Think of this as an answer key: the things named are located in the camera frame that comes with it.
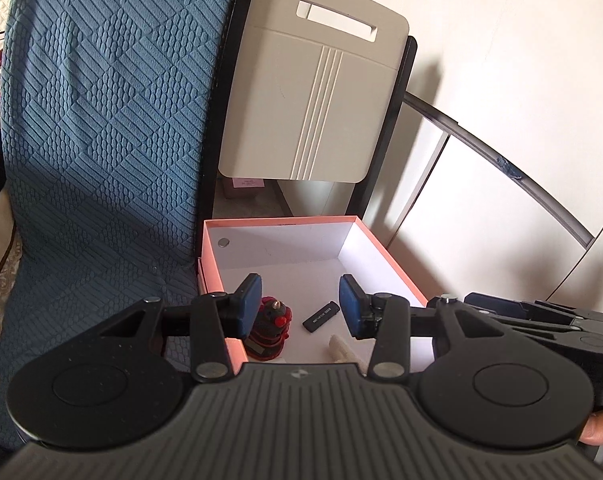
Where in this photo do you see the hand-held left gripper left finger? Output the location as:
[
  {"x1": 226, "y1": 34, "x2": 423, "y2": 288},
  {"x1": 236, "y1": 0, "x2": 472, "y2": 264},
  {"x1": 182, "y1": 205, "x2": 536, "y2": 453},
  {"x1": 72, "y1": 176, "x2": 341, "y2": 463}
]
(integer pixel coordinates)
[{"x1": 96, "y1": 273, "x2": 263, "y2": 382}]

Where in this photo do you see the white ribbed piece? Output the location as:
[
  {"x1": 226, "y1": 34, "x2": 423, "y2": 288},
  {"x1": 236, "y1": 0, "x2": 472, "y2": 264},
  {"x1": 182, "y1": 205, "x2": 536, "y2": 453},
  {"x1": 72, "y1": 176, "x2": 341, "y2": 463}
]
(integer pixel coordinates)
[{"x1": 325, "y1": 337, "x2": 369, "y2": 363}]

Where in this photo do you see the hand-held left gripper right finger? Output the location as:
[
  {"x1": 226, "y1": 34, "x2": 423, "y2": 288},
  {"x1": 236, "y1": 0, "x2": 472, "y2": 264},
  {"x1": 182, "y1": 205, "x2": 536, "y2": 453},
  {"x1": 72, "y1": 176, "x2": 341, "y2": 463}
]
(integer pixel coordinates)
[{"x1": 338, "y1": 274, "x2": 507, "y2": 380}]

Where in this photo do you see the small pink packet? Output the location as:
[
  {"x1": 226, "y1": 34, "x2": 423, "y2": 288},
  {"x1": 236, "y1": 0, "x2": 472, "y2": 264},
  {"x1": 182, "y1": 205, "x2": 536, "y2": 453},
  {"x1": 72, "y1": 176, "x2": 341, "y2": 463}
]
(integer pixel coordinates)
[{"x1": 223, "y1": 177, "x2": 265, "y2": 206}]

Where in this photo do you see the blue textured mat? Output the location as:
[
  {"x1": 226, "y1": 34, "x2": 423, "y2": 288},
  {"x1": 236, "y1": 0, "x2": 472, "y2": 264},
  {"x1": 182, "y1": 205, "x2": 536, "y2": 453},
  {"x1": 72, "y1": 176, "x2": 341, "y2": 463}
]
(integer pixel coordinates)
[{"x1": 0, "y1": 0, "x2": 235, "y2": 451}]

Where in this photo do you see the grey curved rail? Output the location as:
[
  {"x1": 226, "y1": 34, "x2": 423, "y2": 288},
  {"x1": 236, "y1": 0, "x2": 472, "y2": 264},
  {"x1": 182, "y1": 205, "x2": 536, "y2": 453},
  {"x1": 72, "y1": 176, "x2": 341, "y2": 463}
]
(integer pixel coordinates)
[{"x1": 401, "y1": 91, "x2": 596, "y2": 251}]

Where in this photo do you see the black usb stick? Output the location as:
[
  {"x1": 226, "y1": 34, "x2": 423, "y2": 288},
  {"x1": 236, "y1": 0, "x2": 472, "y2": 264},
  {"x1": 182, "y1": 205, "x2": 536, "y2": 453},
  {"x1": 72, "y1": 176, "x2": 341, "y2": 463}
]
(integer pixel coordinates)
[{"x1": 302, "y1": 301, "x2": 339, "y2": 333}]

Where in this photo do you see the red and black toy figure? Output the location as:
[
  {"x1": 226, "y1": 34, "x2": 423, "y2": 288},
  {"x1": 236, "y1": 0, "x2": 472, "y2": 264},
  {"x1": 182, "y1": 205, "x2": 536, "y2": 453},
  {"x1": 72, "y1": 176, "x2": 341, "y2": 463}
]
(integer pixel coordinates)
[{"x1": 246, "y1": 296, "x2": 291, "y2": 361}]

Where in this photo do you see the beige folding chair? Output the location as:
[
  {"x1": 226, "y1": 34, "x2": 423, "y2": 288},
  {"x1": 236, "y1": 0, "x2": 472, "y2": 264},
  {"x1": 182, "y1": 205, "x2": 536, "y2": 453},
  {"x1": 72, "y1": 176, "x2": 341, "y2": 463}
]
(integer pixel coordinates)
[{"x1": 202, "y1": 0, "x2": 419, "y2": 261}]

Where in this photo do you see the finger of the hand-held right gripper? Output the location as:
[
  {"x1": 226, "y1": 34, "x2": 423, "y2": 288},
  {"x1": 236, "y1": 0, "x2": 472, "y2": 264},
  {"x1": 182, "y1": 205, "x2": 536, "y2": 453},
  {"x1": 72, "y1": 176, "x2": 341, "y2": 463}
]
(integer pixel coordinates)
[
  {"x1": 481, "y1": 316, "x2": 603, "y2": 361},
  {"x1": 463, "y1": 291, "x2": 603, "y2": 325}
]

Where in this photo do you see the pink cardboard box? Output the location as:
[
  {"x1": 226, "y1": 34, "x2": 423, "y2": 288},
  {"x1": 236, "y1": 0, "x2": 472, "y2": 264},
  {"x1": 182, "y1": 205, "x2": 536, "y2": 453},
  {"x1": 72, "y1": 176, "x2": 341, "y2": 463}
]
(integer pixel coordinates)
[{"x1": 198, "y1": 215, "x2": 429, "y2": 366}]

